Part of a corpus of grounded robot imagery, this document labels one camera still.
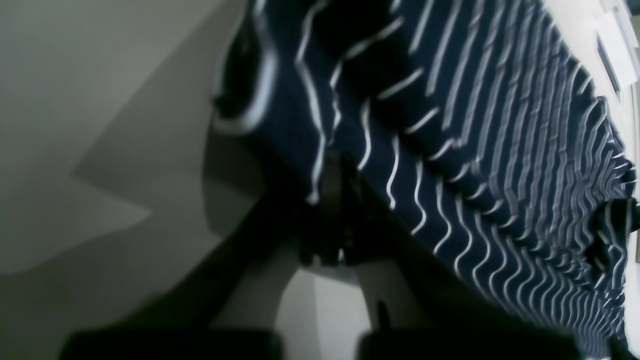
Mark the navy white striped t-shirt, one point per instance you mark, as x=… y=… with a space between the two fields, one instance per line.
x=472 y=121

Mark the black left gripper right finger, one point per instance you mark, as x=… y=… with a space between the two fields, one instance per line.
x=420 y=309

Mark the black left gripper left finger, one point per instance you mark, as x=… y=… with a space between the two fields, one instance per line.
x=225 y=307

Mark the white slotted box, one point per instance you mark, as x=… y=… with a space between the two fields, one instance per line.
x=617 y=44

